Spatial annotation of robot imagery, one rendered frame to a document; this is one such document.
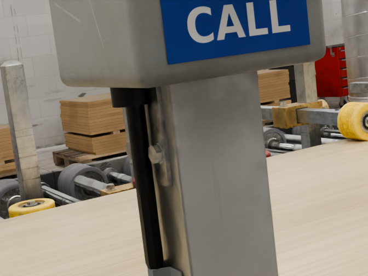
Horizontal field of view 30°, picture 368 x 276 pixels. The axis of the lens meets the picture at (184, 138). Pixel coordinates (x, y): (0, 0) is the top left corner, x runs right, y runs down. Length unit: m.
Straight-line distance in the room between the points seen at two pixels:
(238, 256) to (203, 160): 0.04
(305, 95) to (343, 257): 0.91
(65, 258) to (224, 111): 0.70
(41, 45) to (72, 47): 7.49
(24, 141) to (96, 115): 5.20
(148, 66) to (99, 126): 6.36
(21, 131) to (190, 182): 1.12
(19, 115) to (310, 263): 0.73
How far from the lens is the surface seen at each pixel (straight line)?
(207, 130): 0.22
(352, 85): 2.14
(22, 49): 7.66
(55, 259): 0.91
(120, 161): 1.99
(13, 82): 1.33
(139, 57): 0.19
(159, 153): 0.22
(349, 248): 0.82
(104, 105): 6.56
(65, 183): 1.83
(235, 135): 0.23
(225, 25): 0.21
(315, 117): 1.58
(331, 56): 8.91
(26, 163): 1.34
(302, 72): 1.66
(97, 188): 1.56
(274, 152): 1.92
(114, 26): 0.20
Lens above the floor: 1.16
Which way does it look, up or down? 8 degrees down
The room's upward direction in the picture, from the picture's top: 7 degrees counter-clockwise
